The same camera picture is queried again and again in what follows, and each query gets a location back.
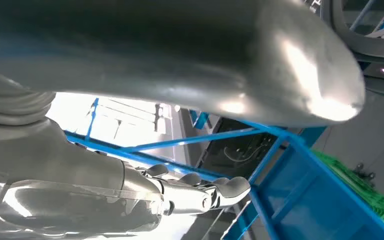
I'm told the blue rack with casters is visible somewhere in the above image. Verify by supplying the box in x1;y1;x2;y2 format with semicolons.
64;97;384;240

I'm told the black flat object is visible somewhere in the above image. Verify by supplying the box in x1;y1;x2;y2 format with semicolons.
196;117;281;178

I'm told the dark grey curved ring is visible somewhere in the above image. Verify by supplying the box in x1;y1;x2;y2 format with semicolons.
321;0;384;97

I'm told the green plastic crate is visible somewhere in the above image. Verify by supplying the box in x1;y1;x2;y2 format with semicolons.
312;150;384;237

